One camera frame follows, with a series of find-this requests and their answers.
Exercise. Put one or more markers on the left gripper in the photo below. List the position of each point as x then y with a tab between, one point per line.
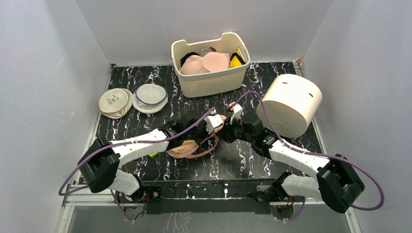
203	124

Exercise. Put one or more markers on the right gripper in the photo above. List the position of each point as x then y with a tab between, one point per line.
231	129

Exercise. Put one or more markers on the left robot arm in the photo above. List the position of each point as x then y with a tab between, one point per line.
101	165

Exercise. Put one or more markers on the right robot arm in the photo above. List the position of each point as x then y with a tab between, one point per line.
332	181

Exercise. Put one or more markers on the cream plastic laundry basket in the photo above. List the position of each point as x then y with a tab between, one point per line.
212	83

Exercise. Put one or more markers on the pink bra in basket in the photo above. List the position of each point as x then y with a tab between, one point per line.
211	62

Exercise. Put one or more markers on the white cylindrical drum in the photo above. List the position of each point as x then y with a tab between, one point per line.
289	105

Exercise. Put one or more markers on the green plastic clip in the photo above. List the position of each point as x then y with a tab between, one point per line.
152	155

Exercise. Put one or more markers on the yellow black item in basket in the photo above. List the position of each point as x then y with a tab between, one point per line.
236	59

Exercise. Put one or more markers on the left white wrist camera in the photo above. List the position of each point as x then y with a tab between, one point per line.
213	123

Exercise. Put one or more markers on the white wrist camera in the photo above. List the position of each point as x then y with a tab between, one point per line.
236	110
213	123

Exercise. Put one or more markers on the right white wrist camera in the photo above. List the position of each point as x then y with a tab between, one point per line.
236	110

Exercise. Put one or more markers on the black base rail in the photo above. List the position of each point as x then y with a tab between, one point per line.
218	196

